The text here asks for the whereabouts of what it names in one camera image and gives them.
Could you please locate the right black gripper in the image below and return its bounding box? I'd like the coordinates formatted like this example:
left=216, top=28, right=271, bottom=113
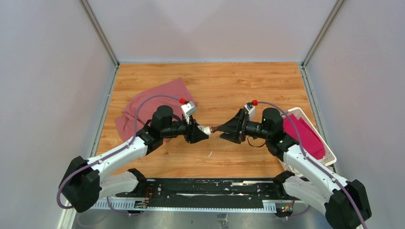
left=217, top=108, right=271, bottom=144

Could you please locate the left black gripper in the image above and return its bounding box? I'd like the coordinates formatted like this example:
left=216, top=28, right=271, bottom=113
left=161, top=113, right=209, bottom=144

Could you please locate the white pipe elbow fitting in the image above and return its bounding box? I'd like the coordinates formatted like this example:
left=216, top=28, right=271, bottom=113
left=202, top=126, right=212, bottom=135

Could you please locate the brown metal water faucet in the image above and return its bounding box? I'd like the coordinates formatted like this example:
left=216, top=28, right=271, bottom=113
left=210, top=126, right=218, bottom=133

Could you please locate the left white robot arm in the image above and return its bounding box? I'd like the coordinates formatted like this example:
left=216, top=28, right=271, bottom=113
left=57, top=104, right=212, bottom=213

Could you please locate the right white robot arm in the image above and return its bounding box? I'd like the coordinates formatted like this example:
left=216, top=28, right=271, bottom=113
left=216, top=108, right=372, bottom=229

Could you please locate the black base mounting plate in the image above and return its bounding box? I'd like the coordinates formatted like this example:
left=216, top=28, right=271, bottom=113
left=116, top=177, right=294, bottom=211

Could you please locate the dusty pink cloth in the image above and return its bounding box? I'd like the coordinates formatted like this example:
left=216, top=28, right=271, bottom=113
left=114, top=77, right=198, bottom=143

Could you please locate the magenta cloth in basket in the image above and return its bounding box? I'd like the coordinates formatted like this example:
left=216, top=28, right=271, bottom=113
left=289, top=114, right=325, bottom=160

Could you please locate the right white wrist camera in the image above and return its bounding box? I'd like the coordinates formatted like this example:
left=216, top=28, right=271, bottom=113
left=244, top=103, right=256, bottom=120

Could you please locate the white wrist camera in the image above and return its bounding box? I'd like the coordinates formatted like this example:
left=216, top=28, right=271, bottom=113
left=244, top=103, right=256, bottom=120
left=181, top=101, right=197, bottom=124

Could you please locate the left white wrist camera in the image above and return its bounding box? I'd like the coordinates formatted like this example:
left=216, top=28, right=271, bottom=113
left=181, top=101, right=197, bottom=124

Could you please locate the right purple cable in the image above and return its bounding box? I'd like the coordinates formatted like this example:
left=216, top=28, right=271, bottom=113
left=252, top=100, right=369, bottom=229

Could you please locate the purple cable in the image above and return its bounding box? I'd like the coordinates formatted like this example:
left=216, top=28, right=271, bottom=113
left=56, top=94, right=187, bottom=217
left=252, top=100, right=369, bottom=229

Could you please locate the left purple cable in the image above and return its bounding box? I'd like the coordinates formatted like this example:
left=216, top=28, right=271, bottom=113
left=56, top=94, right=187, bottom=217

